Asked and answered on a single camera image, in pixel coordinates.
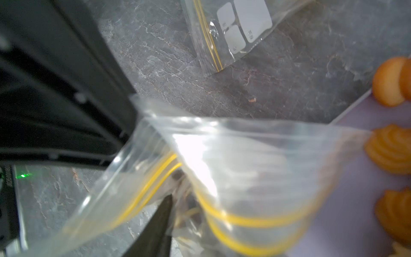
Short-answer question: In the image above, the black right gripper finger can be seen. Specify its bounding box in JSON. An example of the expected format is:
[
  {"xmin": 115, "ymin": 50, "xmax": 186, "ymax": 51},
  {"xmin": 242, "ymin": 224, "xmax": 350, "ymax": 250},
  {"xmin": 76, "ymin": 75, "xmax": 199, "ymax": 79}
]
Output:
[{"xmin": 122, "ymin": 195, "xmax": 173, "ymax": 257}]

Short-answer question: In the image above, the lavender plastic tray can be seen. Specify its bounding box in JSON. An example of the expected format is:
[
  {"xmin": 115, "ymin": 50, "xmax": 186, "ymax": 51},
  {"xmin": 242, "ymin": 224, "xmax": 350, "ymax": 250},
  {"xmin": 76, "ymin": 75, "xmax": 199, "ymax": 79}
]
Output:
[{"xmin": 286, "ymin": 91, "xmax": 411, "ymax": 257}]

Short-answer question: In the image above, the pile of orange cookies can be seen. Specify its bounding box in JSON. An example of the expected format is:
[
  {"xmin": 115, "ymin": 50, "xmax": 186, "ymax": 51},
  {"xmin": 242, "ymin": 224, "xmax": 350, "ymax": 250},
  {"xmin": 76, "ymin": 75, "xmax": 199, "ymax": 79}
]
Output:
[{"xmin": 364, "ymin": 57, "xmax": 411, "ymax": 257}]

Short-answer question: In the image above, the ziploc bag of mixed cookies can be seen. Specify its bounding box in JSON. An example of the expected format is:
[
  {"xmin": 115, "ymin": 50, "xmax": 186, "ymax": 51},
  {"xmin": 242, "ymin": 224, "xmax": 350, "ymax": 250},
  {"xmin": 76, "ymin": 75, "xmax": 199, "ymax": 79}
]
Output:
[{"xmin": 23, "ymin": 96, "xmax": 370, "ymax": 257}]

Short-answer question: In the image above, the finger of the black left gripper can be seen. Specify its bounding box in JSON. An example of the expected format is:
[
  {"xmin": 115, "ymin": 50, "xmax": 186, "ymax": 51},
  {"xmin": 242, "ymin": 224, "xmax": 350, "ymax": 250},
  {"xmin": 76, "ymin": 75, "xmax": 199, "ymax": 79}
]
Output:
[
  {"xmin": 1, "ymin": 66, "xmax": 122, "ymax": 168},
  {"xmin": 1, "ymin": 1, "xmax": 137, "ymax": 137}
]

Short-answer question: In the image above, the ziploc bag of orange cookies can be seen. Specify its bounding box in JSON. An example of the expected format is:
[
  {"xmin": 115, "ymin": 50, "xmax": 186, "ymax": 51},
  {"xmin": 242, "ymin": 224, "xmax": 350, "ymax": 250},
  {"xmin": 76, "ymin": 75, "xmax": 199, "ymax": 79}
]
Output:
[{"xmin": 181, "ymin": 0, "xmax": 310, "ymax": 76}]

